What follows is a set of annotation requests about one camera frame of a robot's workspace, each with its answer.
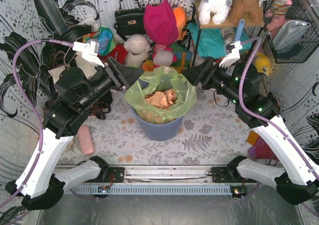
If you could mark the black metal shelf rack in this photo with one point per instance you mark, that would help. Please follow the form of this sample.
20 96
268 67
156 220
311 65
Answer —
226 24

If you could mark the colourful rainbow bag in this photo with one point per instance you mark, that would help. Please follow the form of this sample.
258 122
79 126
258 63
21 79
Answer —
104 37

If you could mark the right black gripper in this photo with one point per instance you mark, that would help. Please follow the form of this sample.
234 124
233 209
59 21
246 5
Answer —
207 73

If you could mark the black wire basket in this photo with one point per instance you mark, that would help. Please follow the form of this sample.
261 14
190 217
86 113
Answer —
301 51

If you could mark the teal folded cloth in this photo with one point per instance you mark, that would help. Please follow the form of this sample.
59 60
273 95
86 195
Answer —
211 42

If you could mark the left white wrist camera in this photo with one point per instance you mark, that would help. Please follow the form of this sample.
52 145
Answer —
89 51

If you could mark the orange plush toy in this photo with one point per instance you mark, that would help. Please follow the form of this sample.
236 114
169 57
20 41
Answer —
180 17

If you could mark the black round hat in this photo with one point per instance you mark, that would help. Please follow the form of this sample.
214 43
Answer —
74 33

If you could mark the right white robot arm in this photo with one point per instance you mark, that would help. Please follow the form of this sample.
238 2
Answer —
297 180

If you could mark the blue handled floor mop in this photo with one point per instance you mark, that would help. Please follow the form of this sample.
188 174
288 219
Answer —
239 30

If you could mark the magenta hanging cloth bag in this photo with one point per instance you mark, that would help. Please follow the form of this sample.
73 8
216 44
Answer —
160 23

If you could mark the cream canvas tote bag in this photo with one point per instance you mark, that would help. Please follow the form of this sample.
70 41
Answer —
63 60

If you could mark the crumpled brown paper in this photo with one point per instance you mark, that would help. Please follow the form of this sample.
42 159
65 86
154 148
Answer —
162 99

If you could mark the green plastic trash bag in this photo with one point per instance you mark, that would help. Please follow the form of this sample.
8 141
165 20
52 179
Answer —
161 79

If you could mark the silver foil pouch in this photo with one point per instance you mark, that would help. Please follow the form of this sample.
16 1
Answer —
290 33

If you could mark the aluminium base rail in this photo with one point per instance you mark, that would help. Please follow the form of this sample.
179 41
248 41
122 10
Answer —
164 180

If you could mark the brown teddy bear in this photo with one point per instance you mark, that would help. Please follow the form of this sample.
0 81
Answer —
251 7

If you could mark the purple and orange sock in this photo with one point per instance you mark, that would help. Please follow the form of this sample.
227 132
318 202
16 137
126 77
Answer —
259 148

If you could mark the black leather handbag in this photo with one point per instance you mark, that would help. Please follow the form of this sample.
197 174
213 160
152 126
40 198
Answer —
129 21

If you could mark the yellow duck plush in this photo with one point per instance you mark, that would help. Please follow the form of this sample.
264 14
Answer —
262 63

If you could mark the large white sheep plush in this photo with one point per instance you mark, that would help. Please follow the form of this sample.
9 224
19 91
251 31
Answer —
138 48

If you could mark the white dog plush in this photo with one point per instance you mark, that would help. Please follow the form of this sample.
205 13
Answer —
215 11

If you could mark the blue plastic trash bin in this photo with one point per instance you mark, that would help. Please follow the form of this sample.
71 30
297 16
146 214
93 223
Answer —
159 132

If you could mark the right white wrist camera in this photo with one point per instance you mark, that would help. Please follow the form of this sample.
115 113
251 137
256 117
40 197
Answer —
232 54

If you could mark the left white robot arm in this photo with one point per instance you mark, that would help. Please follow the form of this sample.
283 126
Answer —
38 185

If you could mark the pink and white plush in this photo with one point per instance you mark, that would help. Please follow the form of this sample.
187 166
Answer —
163 55

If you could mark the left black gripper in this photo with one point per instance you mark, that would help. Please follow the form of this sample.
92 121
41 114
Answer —
115 73

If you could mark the red folded cloth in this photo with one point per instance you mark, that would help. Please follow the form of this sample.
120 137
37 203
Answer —
118 53

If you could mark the pink eyeglass case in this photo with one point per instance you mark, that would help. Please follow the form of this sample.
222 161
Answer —
85 141

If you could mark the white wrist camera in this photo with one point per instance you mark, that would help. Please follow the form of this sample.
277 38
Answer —
89 51
232 54

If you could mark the rainbow striped folded cloth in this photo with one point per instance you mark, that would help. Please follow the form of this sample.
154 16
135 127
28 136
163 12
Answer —
183 59

